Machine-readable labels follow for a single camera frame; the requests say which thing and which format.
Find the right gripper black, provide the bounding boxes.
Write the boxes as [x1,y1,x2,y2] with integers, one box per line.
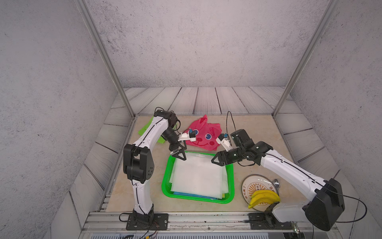
[210,148,245,166]

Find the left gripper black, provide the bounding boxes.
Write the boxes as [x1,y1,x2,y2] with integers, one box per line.
[162,129,188,160]

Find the pink rabbit raincoat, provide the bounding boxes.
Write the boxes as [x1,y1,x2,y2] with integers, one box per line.
[186,115,222,151]

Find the green frog raincoat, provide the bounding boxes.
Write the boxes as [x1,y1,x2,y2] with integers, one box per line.
[138,117,166,144]

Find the white raincoat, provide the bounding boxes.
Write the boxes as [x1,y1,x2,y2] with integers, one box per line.
[169,152,229,199]

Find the blue raincoat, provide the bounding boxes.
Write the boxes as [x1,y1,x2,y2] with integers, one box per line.
[173,192,219,200]

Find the green plastic basket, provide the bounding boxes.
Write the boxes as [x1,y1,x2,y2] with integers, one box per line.
[162,152,235,204]

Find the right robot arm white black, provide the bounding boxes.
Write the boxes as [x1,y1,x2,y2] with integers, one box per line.
[212,129,345,231]

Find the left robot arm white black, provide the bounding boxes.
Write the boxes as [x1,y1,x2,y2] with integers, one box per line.
[123,108,196,226]

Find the round patterned plate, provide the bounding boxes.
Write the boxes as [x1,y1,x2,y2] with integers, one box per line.
[241,174,279,204]

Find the yellow bananas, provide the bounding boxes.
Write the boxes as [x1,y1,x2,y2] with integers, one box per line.
[248,190,281,209]

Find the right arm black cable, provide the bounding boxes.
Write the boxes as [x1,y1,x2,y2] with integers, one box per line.
[226,111,368,239]

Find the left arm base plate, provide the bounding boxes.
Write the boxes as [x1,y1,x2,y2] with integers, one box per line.
[126,212,169,231]

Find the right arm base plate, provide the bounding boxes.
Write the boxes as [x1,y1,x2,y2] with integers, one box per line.
[244,213,293,230]

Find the aluminium front rail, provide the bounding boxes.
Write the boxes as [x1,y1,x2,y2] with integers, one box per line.
[79,212,342,239]

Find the left frame post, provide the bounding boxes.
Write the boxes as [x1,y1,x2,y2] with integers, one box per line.
[75,0,135,118]

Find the frame post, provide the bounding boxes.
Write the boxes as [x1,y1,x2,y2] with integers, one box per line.
[272,0,339,119]
[75,0,135,118]

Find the right frame post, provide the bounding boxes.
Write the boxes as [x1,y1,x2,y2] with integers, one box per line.
[272,0,339,119]

